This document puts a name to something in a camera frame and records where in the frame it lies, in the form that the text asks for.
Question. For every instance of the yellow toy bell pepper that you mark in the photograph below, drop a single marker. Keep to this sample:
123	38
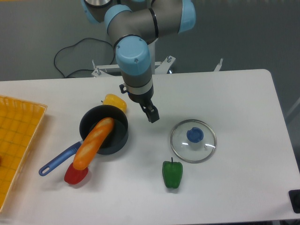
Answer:
111	99

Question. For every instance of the red toy bell pepper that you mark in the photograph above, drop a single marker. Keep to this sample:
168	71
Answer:
74	176

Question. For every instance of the green toy bell pepper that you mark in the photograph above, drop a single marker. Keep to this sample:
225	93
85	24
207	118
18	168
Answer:
172	173

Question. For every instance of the yellow plastic basket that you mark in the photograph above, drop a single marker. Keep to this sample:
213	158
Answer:
19	121

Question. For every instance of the toy baguette bread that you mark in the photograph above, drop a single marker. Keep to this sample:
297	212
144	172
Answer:
92	143

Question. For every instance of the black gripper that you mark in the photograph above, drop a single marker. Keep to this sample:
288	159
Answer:
142	95

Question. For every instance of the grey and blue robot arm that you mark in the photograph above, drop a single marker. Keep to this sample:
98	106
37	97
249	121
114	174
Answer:
132	25

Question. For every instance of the black object at table corner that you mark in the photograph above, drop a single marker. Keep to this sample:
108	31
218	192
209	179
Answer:
294	196

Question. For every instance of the dark pot with blue handle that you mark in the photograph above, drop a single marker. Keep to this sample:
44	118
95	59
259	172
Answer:
113	143

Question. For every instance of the glass pot lid blue knob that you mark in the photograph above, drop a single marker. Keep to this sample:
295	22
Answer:
193	141

